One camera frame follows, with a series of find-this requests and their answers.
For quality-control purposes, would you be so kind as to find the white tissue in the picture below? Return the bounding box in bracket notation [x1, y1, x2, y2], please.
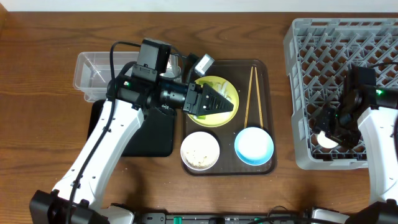
[214, 81, 232, 101]

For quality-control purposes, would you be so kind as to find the white cup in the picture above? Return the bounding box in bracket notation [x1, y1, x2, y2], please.
[315, 131, 339, 149]

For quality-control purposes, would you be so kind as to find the white bowl with rice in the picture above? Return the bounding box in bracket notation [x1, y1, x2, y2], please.
[180, 131, 220, 171]

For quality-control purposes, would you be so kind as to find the green yellow snack wrapper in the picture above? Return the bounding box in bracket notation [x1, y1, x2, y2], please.
[195, 83, 215, 116]

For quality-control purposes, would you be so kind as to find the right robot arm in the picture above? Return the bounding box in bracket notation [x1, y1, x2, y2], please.
[309, 66, 397, 223]

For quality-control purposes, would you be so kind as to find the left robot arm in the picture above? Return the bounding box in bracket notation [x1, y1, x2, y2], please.
[29, 39, 234, 223]

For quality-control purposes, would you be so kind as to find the black waste tray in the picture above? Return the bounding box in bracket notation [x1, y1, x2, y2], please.
[86, 99, 175, 158]

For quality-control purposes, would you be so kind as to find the grey dishwasher rack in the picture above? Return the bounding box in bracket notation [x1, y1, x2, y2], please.
[283, 18, 397, 170]

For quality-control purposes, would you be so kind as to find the yellow round plate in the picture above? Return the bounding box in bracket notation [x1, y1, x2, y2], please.
[188, 76, 239, 128]

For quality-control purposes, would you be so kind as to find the left wooden chopstick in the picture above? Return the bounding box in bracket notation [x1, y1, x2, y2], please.
[244, 67, 254, 129]

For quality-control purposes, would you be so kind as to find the brown plastic serving tray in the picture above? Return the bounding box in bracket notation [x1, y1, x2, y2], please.
[183, 60, 277, 176]

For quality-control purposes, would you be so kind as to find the light blue bowl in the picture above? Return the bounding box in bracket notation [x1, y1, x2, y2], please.
[234, 127, 275, 166]

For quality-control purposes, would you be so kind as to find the clear plastic bin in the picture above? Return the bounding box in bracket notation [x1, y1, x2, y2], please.
[73, 52, 181, 103]

